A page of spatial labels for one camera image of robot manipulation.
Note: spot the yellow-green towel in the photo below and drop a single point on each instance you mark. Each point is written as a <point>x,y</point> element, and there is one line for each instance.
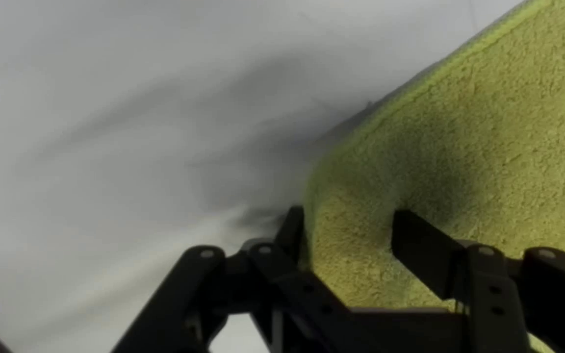
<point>491,130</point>

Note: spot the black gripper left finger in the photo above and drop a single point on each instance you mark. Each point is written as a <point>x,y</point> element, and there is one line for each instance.
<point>230,294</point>

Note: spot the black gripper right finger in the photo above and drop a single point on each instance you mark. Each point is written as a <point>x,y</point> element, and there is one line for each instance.
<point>511,294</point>

